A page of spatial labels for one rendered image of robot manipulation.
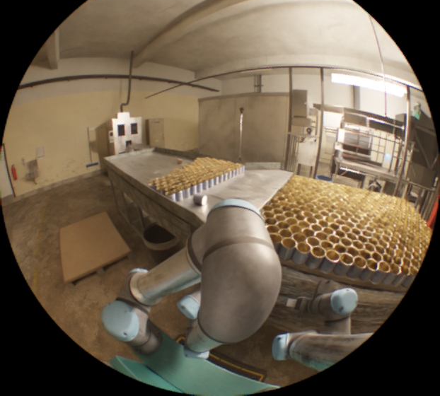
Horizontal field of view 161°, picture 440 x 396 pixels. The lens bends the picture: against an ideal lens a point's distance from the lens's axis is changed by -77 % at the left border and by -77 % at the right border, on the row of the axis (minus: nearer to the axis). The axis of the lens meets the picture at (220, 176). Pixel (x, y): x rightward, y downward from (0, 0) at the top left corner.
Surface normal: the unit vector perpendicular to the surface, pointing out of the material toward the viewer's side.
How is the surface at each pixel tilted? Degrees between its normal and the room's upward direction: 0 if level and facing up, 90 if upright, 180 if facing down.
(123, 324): 7
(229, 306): 50
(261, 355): 0
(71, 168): 90
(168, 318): 0
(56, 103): 90
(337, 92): 90
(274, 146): 90
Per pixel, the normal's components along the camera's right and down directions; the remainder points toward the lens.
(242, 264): -0.08, -0.77
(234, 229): -0.14, -0.93
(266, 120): -0.62, 0.25
